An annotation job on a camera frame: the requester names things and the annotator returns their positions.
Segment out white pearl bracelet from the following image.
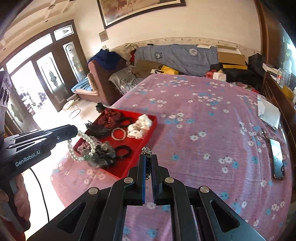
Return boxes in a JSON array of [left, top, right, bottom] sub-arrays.
[[67, 130, 97, 162]]

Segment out black beaded hair tie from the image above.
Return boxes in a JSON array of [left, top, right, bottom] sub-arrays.
[[114, 145, 132, 159]]

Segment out gold beaded bracelet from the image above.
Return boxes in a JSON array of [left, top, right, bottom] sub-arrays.
[[140, 146, 154, 180]]

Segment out small pearl bracelet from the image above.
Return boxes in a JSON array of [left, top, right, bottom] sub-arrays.
[[111, 127, 127, 141]]

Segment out red jewelry tray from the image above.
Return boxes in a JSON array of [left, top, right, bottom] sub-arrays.
[[73, 107, 158, 180]]

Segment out person's left hand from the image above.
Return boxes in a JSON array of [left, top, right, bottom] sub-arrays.
[[0, 173, 31, 241]]

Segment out grey fluffy scrunchie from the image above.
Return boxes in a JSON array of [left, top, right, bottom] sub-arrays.
[[79, 141, 116, 169]]

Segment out small round side table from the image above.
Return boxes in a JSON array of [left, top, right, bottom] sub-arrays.
[[63, 99, 81, 119]]

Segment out wooden glass door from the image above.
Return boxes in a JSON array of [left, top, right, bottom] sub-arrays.
[[1, 20, 87, 132]]

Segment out black hair claw clip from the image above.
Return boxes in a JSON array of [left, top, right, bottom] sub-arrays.
[[85, 123, 110, 137]]

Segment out black shoe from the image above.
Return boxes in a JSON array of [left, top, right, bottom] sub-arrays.
[[95, 102, 106, 113]]

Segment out dark red dotted scrunchie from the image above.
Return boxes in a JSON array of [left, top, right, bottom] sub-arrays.
[[97, 109, 121, 129]]

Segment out black smartphone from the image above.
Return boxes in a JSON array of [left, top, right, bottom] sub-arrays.
[[269, 139, 285, 180]]

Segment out white floral scrunchie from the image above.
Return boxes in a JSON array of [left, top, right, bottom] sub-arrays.
[[127, 114, 152, 140]]

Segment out pink armchair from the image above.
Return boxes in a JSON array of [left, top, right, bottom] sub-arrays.
[[74, 59, 126, 106]]

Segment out white folded paper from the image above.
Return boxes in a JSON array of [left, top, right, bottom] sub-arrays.
[[257, 95, 280, 130]]

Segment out navy blue cloth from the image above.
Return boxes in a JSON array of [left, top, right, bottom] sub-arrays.
[[88, 49, 124, 71]]

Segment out grey patterned pillow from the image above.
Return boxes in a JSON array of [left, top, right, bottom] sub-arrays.
[[108, 66, 144, 95]]

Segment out yellow bag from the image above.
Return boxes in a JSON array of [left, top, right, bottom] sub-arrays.
[[160, 65, 179, 75]]

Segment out black bag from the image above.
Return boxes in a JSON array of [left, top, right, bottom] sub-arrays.
[[210, 53, 265, 92]]

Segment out blue grey quilt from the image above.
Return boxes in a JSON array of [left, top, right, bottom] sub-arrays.
[[134, 44, 219, 76]]

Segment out cardboard box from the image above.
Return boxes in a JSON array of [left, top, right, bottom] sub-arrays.
[[217, 46, 247, 70]]

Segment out wooden dresser with mirror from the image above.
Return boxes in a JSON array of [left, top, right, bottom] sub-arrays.
[[254, 0, 296, 163]]

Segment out black cable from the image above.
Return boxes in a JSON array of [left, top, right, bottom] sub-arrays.
[[28, 167, 50, 224]]

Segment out framed wall painting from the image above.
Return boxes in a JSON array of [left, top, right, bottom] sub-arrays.
[[97, 0, 186, 29]]

